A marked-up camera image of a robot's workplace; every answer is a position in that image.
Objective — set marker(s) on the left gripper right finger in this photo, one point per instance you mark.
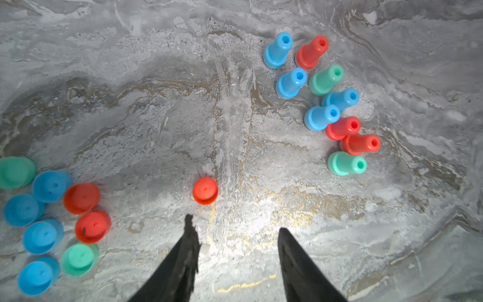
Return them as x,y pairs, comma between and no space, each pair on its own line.
303,281

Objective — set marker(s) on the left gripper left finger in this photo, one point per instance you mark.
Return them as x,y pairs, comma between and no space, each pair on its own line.
174,279

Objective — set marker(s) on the red stamp cap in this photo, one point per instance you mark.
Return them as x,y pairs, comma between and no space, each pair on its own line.
81,198
92,227
205,191

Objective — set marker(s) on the green stamp cap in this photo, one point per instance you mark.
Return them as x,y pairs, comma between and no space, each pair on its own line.
79,259
16,172

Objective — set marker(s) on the green stamp body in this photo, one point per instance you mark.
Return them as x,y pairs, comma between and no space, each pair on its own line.
323,81
342,164

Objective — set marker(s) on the blue stamp cap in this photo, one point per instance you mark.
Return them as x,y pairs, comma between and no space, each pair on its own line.
38,276
50,186
23,210
42,236

